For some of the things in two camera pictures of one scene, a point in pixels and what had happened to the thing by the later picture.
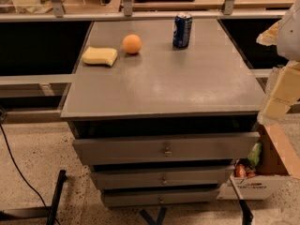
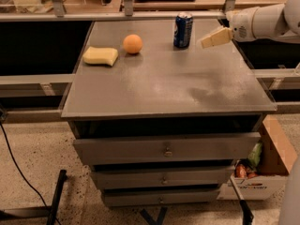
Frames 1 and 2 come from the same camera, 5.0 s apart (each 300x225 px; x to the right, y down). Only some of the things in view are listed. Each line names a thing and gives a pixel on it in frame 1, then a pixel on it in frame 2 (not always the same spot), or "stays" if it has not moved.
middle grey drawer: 158,176 stays
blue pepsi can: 182,31 stays
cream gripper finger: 286,94 → 241,23
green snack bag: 253,156 stays
